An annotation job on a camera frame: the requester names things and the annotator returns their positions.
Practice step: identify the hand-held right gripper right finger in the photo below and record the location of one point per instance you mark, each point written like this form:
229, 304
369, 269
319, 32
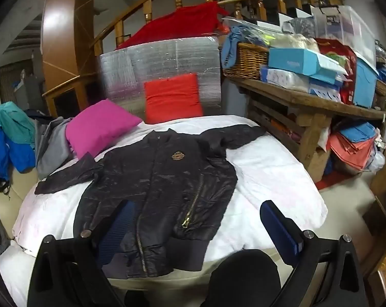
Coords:
279, 227

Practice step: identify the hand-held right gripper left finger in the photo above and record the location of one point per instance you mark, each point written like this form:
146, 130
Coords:
116, 230

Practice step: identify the black zip jacket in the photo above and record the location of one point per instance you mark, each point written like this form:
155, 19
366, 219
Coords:
167, 179

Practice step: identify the white blanket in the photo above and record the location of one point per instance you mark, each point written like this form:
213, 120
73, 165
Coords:
276, 172

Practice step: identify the person's leg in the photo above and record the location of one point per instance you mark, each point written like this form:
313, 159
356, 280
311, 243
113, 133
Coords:
244, 278

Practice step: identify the pink pillow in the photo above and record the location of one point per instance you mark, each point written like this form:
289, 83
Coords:
100, 128

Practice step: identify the grey garment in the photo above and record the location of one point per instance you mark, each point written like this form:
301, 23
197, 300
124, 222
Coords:
52, 147

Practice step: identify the stack of folded cloths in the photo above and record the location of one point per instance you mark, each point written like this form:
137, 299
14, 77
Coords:
349, 147

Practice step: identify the brown wooden furniture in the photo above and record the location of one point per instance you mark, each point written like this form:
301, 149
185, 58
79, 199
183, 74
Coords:
381, 278

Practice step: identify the rough wooden table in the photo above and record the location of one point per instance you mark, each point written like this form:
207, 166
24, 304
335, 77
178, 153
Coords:
308, 97

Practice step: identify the blue jacket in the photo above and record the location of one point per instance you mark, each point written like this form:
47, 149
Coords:
1, 150

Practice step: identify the red pillow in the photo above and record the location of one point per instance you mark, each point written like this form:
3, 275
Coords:
173, 99

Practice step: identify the white patterned tissue pack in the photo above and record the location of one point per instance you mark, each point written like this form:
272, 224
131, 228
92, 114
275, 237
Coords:
282, 78

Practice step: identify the teal jacket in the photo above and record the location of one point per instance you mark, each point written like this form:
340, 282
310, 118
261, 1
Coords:
14, 121

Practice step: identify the blue storage box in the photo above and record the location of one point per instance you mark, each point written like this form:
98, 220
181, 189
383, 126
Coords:
365, 86

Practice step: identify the light blue cardboard box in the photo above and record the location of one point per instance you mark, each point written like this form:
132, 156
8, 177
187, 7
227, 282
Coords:
292, 60

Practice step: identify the wicker basket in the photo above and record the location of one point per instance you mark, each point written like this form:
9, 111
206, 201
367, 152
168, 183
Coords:
247, 60

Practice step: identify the red bag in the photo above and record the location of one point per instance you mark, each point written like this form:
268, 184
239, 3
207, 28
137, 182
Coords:
340, 57

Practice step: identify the silver foil insulation board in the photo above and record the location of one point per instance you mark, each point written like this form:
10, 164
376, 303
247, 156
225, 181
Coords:
167, 57

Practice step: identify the blue cloth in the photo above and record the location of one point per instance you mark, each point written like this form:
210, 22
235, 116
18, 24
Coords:
228, 51

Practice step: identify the cream fluffy bundle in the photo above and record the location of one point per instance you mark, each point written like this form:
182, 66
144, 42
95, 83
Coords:
295, 43

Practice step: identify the dark wooden door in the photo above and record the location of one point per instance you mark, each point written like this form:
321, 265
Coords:
7, 80

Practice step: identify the grey plastic bag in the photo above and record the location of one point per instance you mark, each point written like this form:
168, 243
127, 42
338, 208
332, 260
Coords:
300, 25

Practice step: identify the clear plastic storage box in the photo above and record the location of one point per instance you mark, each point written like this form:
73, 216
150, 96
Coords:
352, 28

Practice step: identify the wooden column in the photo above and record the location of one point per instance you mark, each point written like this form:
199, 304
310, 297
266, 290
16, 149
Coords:
68, 22

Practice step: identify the red cloth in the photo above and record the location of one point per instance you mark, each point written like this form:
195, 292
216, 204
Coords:
180, 25

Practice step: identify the wooden stair railing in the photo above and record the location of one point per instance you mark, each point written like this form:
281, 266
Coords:
147, 12

